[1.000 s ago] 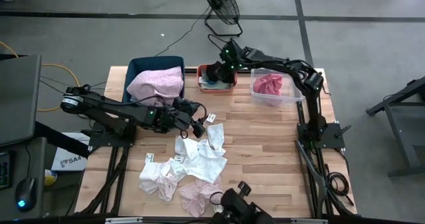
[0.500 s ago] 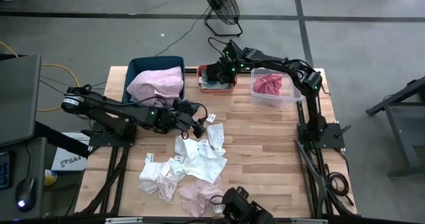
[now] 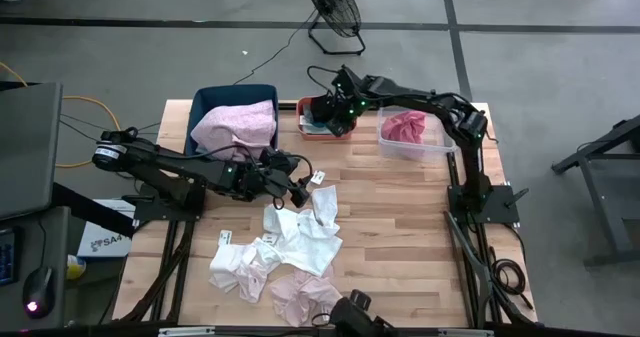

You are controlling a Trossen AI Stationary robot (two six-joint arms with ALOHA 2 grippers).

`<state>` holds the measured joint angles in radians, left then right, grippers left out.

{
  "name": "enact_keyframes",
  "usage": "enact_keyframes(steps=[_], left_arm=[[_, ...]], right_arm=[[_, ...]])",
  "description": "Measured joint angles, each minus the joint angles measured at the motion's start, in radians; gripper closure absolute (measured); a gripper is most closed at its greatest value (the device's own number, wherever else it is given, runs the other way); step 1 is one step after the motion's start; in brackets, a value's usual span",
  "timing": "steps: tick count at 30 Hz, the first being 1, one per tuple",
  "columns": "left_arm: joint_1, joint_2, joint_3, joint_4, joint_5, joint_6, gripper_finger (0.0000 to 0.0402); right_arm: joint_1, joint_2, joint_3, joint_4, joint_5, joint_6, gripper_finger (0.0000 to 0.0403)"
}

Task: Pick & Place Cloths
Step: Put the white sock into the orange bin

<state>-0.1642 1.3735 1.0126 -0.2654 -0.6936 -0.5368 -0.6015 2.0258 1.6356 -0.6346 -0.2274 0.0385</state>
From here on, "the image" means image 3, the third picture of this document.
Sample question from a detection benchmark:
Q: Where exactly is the navy fabric storage bin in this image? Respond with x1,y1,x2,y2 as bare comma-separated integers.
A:
183,83,280,167

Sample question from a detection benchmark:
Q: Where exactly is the gray monitor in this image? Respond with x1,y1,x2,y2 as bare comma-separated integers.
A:
0,81,64,222

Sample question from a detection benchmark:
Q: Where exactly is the clear plastic bin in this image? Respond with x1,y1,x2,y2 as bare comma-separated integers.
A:
375,92,460,161

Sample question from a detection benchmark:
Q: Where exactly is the black computer mouse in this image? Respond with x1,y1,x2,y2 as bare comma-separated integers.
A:
21,266,56,321

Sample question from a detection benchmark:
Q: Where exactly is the orange plastic bin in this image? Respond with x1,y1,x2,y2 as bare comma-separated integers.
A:
295,95,358,142

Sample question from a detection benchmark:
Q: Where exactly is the black camera device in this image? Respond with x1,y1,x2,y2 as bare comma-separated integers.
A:
312,289,399,337

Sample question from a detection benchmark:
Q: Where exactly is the gray desk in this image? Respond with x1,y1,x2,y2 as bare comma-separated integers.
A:
0,205,72,332

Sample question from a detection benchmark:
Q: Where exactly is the black keyboard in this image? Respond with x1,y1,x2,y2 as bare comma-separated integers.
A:
0,226,17,287

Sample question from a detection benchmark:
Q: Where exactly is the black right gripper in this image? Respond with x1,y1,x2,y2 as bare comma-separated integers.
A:
310,96,359,139

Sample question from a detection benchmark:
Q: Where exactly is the yellow cable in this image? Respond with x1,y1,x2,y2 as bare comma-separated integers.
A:
0,61,123,169

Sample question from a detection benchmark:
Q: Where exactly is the black floor fan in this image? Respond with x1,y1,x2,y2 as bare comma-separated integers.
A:
300,0,367,57

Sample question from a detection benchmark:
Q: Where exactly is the white cardboard box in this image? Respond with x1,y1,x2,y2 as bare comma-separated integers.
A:
76,198,137,259

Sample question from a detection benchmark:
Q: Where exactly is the pale pink garment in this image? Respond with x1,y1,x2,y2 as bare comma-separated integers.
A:
268,269,346,328

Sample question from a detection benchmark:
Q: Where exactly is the white sock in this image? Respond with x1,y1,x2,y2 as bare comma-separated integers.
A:
309,170,340,229

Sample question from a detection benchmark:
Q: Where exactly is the hot pink cloth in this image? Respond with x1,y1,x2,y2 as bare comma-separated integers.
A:
381,109,429,145

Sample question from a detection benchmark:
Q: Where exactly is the sage green sock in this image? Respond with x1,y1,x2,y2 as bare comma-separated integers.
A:
299,115,329,136

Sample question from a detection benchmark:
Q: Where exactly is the black fan power cable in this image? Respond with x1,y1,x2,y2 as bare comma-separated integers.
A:
232,9,319,86

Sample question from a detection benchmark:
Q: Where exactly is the black desk support bar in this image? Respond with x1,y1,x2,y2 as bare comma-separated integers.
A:
51,180,136,239

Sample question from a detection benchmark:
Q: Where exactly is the black table frame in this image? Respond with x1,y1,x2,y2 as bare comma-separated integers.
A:
97,89,540,337

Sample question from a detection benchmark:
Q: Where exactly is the white garment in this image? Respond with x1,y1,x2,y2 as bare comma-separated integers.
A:
208,229,281,304

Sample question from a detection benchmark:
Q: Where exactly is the pink woven shirt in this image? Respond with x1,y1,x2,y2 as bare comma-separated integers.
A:
189,99,278,162

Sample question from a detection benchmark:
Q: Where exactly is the black desk frame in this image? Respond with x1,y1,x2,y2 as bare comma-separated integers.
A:
551,114,640,269

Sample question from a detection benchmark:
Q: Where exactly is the coiled black cable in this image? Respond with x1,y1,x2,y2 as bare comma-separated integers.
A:
490,258,535,312

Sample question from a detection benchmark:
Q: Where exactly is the white shirt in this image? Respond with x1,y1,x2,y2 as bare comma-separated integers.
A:
262,204,345,278

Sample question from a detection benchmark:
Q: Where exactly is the yellow cup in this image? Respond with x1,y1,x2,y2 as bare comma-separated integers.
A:
66,254,87,281

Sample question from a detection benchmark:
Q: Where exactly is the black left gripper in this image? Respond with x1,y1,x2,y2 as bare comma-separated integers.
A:
234,169,314,209

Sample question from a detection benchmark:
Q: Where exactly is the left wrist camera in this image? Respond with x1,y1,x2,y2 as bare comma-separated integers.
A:
259,146,301,171

